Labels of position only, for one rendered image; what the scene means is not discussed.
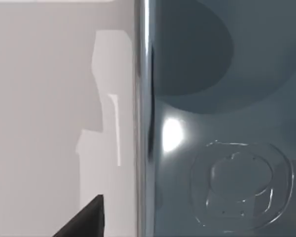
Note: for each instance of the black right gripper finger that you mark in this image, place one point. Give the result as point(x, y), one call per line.
point(90, 219)

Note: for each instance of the round metal sink drain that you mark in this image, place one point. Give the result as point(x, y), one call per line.
point(240, 186)

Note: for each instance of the grey metal sink basin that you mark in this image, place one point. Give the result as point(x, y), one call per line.
point(224, 98)

